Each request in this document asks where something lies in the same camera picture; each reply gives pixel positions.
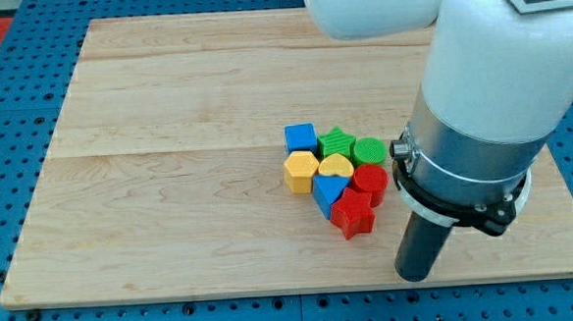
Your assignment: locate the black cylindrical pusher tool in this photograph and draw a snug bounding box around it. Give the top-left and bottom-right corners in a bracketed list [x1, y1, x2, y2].
[394, 212, 452, 282]

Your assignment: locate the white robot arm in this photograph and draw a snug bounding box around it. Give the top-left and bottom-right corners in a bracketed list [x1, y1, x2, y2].
[303, 0, 573, 282]

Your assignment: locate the red star block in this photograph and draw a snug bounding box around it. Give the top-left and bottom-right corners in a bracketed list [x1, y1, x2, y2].
[330, 187, 376, 240]

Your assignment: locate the green star block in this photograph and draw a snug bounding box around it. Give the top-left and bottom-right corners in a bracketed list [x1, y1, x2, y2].
[317, 127, 356, 159]

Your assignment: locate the wooden board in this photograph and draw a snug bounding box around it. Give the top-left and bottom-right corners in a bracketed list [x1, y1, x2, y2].
[0, 0, 573, 312]

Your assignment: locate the red cylinder block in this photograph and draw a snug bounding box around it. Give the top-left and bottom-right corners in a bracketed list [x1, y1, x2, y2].
[349, 164, 390, 208]

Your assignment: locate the green cylinder block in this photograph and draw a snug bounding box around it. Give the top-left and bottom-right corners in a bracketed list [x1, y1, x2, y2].
[352, 137, 388, 167]

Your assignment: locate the blue triangle block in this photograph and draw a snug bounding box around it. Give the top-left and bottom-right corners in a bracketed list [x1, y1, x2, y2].
[312, 175, 350, 220]

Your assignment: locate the yellow heart block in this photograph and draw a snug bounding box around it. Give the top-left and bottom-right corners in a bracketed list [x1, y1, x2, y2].
[317, 153, 355, 178]

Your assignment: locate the yellow hexagon block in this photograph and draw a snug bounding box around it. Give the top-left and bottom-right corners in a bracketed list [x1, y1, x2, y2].
[283, 150, 319, 194]

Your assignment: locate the blue cube block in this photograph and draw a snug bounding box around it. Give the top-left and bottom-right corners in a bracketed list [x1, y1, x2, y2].
[284, 123, 318, 154]

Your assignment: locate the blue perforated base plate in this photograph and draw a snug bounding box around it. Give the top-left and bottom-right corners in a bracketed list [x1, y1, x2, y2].
[0, 0, 573, 321]

